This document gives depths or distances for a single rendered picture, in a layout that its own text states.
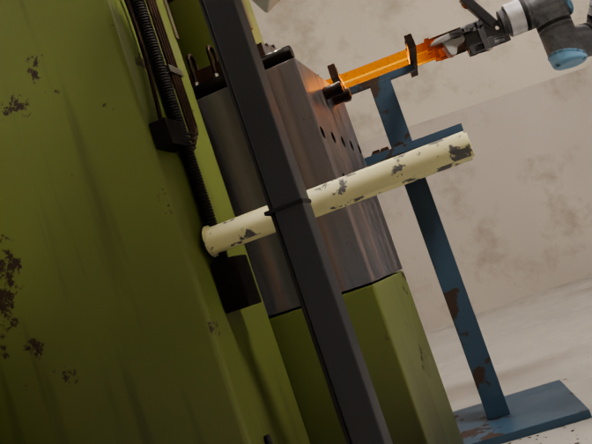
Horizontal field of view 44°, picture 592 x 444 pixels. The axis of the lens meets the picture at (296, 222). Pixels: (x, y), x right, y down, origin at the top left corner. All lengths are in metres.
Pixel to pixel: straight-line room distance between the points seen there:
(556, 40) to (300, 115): 0.91
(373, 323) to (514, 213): 3.69
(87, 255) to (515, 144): 4.10
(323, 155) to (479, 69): 3.83
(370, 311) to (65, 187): 0.57
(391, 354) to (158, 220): 0.49
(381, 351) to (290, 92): 0.51
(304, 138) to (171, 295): 0.41
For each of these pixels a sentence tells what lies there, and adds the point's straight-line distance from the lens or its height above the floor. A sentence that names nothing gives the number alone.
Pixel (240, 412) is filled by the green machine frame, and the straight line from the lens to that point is 1.15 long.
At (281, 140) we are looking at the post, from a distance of 0.93.
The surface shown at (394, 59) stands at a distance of 2.08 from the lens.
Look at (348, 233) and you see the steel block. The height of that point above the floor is 0.57.
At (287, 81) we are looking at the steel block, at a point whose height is 0.88.
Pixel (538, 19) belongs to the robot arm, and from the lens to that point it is 2.11.
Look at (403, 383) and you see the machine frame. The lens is 1.36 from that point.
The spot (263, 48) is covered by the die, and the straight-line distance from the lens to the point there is 1.47.
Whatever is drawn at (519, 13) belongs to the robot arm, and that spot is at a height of 1.00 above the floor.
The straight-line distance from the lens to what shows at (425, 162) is 1.09.
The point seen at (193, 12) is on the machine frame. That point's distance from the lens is 1.94.
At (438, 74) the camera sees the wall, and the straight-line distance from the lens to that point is 5.07.
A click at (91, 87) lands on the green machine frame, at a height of 0.91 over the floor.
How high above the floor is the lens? 0.49
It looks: 5 degrees up
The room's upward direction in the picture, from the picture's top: 19 degrees counter-clockwise
